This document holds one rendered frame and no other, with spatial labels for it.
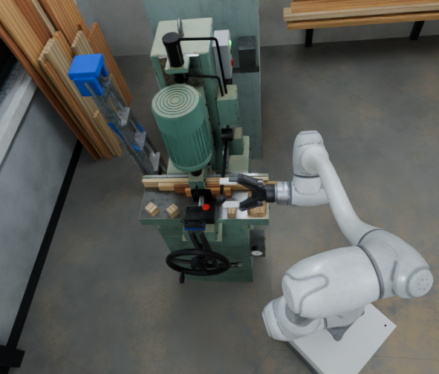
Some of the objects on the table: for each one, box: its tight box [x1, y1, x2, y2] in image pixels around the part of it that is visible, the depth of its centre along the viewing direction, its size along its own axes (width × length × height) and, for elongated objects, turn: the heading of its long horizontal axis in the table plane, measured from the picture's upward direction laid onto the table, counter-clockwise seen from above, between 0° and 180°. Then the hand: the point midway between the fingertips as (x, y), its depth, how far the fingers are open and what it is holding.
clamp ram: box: [191, 189, 213, 206], centre depth 160 cm, size 9×8×9 cm
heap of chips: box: [247, 191, 267, 217], centre depth 160 cm, size 9×14×4 cm, turn 1°
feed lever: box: [216, 125, 233, 204], centre depth 145 cm, size 5×32×36 cm
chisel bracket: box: [188, 165, 207, 189], centre depth 163 cm, size 7×14×8 cm, turn 1°
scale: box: [152, 174, 257, 177], centre depth 167 cm, size 50×1×1 cm, turn 91°
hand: (223, 193), depth 141 cm, fingers open, 13 cm apart
